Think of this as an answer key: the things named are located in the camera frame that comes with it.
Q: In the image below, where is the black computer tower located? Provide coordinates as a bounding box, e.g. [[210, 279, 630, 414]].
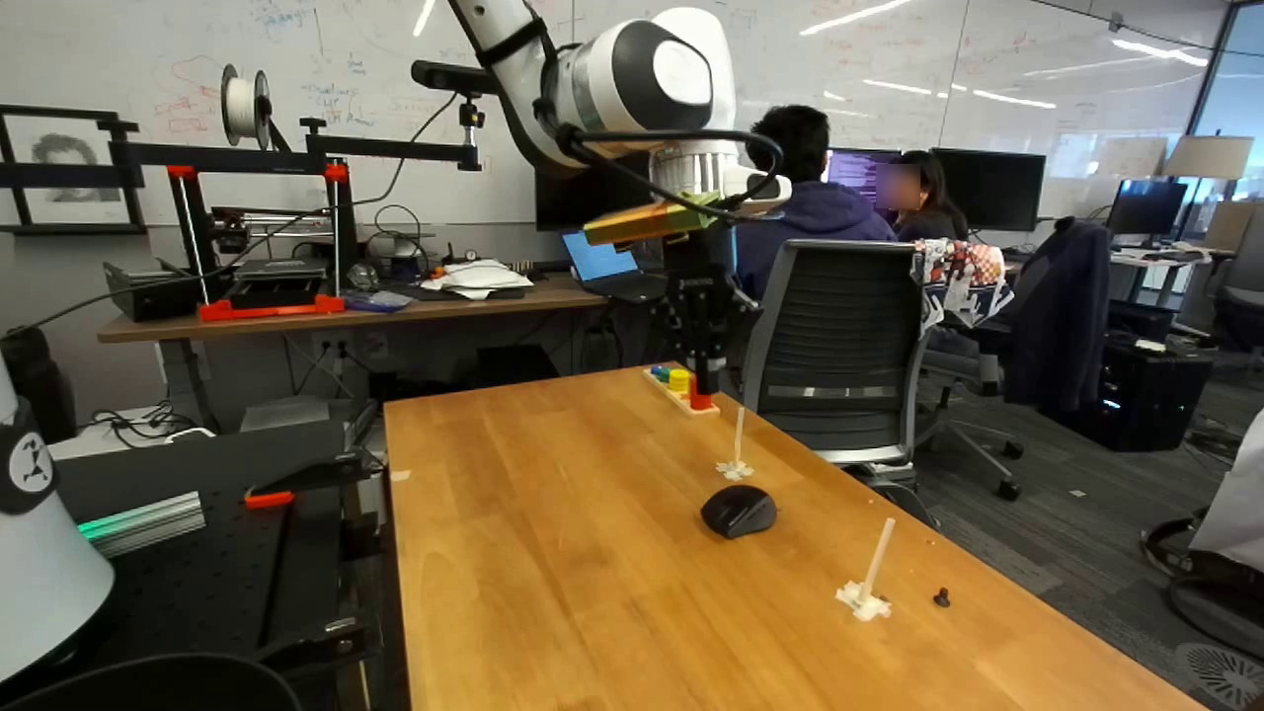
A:
[[1091, 333, 1216, 453]]

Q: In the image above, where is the small dark monitor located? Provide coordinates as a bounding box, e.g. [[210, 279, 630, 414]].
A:
[[1108, 174, 1193, 242]]

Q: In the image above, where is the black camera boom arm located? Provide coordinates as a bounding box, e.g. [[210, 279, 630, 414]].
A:
[[116, 94, 490, 179]]

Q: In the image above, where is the grey round appliance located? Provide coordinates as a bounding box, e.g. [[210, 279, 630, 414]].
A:
[[363, 224, 432, 287]]

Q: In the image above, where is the black computer mouse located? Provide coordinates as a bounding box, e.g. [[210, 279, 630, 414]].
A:
[[701, 481, 781, 541]]

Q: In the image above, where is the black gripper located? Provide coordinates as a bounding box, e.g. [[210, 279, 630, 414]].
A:
[[664, 232, 743, 399]]

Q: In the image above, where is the black stereo camera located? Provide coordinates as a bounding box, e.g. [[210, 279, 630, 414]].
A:
[[409, 55, 509, 103]]

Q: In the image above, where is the red framed 3D printer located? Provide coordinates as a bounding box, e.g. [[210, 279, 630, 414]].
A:
[[165, 154, 360, 327]]

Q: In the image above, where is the white cone with black band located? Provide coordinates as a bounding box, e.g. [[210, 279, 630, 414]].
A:
[[0, 352, 118, 687]]

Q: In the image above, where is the person in purple hoodie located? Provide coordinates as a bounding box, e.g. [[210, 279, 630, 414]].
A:
[[727, 103, 900, 303]]

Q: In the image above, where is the chair with dark jacket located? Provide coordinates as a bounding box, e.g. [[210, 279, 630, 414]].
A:
[[973, 216, 1120, 507]]

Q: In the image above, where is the pale block base plate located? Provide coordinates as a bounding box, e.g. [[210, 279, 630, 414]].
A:
[[642, 362, 725, 423]]

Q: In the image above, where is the laptop with blue screen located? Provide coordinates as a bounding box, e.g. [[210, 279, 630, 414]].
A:
[[557, 224, 646, 287]]

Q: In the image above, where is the long-haired person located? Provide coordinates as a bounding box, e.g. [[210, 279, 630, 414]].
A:
[[883, 145, 973, 245]]

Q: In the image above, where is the framed portrait picture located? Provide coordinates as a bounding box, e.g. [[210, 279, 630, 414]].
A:
[[0, 106, 148, 237]]

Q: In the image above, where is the grey mesh office chair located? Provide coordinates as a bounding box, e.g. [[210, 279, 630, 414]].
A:
[[739, 237, 941, 493]]

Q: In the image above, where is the green lit metal tube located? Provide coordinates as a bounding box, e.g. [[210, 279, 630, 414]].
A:
[[76, 485, 210, 561]]

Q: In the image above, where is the white filament spool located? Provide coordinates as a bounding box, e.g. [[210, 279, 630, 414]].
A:
[[219, 58, 277, 152]]

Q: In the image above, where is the tangle of black cables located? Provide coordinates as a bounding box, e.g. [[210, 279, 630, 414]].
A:
[[91, 402, 214, 450]]

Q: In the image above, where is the black box device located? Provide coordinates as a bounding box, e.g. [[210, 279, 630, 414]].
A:
[[104, 258, 207, 323]]

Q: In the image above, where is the floral cloth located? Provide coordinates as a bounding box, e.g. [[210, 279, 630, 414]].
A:
[[909, 237, 1021, 333]]

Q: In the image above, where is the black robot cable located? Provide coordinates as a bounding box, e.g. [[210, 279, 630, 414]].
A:
[[551, 119, 796, 224]]

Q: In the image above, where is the blue flat pad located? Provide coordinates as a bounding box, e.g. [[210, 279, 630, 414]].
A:
[[348, 287, 415, 316]]

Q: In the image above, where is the stack of white papers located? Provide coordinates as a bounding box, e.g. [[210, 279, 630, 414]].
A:
[[415, 258, 536, 303]]

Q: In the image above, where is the black desk monitor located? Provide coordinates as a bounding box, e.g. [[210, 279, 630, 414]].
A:
[[923, 144, 1052, 232]]

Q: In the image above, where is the long wooden desk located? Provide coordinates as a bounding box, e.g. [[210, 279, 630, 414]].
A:
[[94, 271, 610, 427]]

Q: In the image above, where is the monitor with purple screen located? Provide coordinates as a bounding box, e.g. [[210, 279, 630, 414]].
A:
[[826, 144, 909, 221]]

